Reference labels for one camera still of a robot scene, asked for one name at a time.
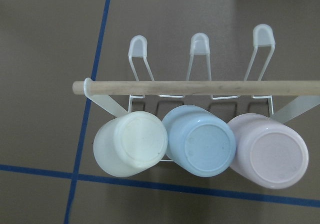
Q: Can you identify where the pink plastic cup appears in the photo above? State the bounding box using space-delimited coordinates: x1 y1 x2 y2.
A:
228 113 309 189

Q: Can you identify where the white wire cup rack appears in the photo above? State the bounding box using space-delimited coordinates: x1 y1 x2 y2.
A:
72 24 320 123

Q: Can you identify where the blue plastic cup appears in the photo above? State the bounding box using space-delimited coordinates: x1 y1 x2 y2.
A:
162 105 236 177

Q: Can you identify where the white plastic cup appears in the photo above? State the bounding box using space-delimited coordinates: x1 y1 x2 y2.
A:
93 111 168 177

